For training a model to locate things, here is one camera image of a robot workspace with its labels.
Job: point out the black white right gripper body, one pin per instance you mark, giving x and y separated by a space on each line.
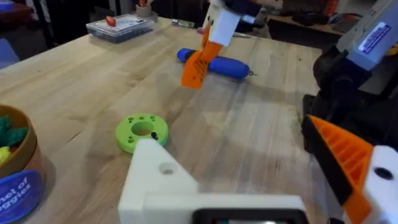
242 7

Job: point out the white orange left gripper right finger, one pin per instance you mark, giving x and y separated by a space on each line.
351 155

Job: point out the finger of the white orange right gripper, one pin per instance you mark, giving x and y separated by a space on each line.
212 12
227 28

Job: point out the bare white left gripper left finger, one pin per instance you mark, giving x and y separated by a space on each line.
155 180

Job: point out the orange ribbed wedge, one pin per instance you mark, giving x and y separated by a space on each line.
190 76

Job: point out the blue electric screwdriver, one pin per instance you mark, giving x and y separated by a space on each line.
227 67

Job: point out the small metal tool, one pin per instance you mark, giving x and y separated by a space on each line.
183 23

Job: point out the green disc with holes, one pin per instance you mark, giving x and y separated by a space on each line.
127 137

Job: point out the brown tape roll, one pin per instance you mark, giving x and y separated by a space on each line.
143 9

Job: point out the clear parts box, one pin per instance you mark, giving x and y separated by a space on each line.
124 31

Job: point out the brown toy tub blue label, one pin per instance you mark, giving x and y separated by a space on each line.
18 174

